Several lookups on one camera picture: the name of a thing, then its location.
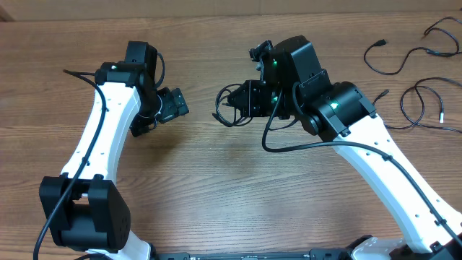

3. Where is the short black USB cable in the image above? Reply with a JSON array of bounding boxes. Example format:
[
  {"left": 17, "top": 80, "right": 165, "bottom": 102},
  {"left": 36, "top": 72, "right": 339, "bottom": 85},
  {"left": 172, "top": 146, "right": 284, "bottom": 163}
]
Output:
[{"left": 363, "top": 16, "right": 462, "bottom": 77}]

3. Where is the long black USB cable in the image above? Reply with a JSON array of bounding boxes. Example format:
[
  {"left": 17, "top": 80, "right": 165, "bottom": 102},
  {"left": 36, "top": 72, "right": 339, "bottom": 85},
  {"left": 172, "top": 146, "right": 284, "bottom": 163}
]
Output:
[{"left": 371, "top": 77, "right": 462, "bottom": 135}]

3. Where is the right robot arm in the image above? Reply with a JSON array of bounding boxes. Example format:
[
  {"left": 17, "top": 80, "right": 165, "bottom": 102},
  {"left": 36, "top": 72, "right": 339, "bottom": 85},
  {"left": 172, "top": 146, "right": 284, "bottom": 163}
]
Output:
[{"left": 227, "top": 35, "right": 461, "bottom": 259}]

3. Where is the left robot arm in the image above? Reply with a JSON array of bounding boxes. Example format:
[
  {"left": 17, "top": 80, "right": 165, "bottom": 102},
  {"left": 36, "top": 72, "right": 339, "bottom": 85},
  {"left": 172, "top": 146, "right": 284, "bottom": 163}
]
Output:
[{"left": 32, "top": 41, "right": 189, "bottom": 259}]

